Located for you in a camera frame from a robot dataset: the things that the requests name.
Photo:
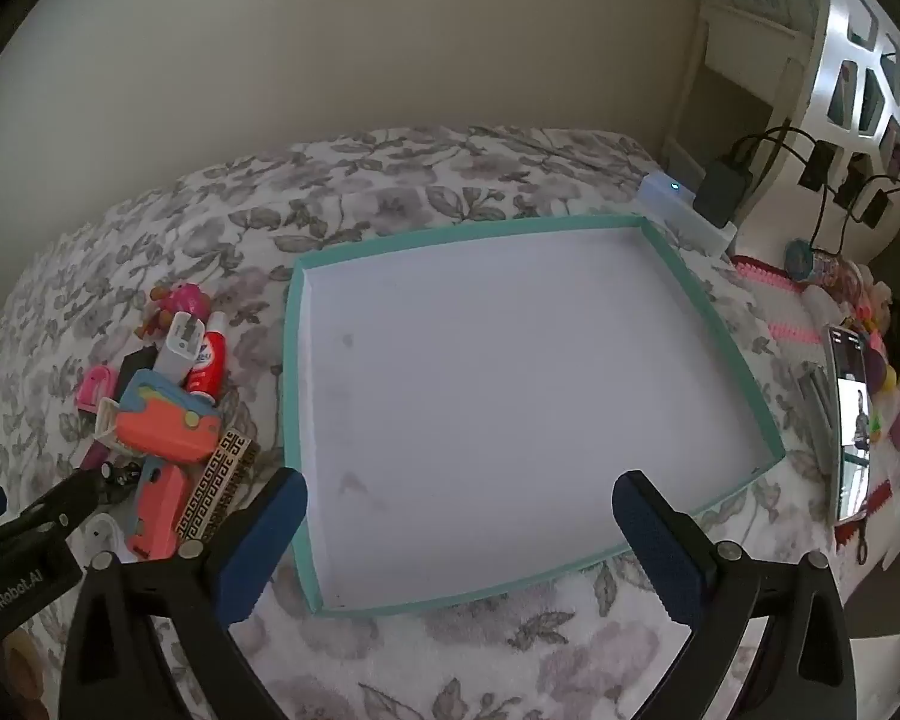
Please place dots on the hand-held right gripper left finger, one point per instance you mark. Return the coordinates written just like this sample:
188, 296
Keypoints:
270, 540

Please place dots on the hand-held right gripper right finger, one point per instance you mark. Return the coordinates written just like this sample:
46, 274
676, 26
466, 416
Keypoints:
660, 547

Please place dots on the black gold patterned hair clip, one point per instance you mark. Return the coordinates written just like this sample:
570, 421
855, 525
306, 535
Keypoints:
214, 491

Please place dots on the white plastic clip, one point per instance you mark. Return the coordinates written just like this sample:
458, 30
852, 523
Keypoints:
105, 427

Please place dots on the small orange blue toy knife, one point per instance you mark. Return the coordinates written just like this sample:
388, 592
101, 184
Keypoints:
157, 510

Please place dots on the pink watch band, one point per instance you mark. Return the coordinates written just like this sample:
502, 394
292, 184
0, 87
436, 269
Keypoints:
90, 390

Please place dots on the large blue orange toy knife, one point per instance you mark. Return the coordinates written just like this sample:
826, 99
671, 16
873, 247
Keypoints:
165, 427

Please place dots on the white charger plug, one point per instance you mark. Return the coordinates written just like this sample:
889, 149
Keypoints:
176, 352

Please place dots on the teal white box lid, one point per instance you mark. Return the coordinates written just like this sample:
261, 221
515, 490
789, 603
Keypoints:
495, 390

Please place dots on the black charger plug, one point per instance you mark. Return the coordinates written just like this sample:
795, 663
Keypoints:
135, 371

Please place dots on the red white small bottle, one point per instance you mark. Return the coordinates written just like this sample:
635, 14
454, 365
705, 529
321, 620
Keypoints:
206, 364

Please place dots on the grey phone stand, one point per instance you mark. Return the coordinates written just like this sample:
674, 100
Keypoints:
817, 412

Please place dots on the smartphone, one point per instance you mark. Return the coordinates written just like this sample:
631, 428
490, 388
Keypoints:
851, 420

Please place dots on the pink toy figure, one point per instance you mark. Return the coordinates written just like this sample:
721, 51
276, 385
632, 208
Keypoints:
187, 300

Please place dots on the purple ball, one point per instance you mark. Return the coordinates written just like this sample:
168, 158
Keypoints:
883, 375

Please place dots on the small white case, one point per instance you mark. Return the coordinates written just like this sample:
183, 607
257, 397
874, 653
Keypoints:
821, 305

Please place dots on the grey floral blanket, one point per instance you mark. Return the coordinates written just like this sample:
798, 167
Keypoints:
195, 225

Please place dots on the colourful bead toy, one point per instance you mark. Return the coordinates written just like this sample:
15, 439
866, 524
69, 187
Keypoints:
870, 322

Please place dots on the colourful round tin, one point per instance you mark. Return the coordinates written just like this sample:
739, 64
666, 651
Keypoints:
802, 259

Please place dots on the white power strip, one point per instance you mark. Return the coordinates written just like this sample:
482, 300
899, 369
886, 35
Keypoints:
675, 210

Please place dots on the large black power adapter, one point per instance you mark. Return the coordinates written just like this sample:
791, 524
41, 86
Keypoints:
720, 191

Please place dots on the small black adapter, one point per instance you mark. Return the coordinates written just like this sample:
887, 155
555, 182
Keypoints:
817, 165
850, 187
875, 210

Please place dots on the white wooden frame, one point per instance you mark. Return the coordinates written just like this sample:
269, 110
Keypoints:
720, 90

